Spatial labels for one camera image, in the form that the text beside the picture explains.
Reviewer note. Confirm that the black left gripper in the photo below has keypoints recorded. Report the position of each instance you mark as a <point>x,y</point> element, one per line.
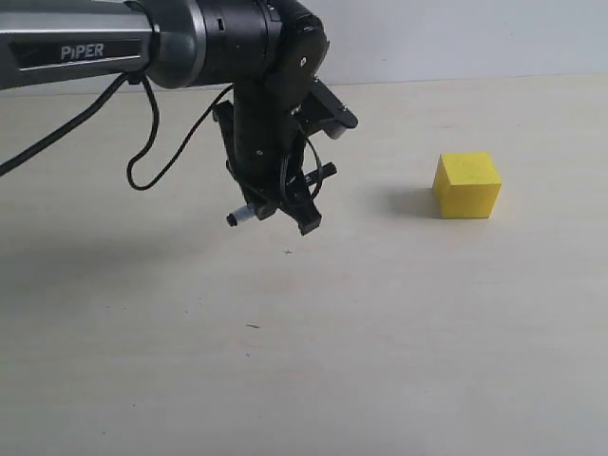
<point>265,145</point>

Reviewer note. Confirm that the black and white marker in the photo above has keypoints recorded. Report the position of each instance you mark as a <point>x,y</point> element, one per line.
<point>247,211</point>

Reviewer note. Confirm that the yellow cube block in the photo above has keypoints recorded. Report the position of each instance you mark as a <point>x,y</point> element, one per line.
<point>466,185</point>

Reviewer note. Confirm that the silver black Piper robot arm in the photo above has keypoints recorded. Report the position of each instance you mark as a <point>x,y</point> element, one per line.
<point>266,53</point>

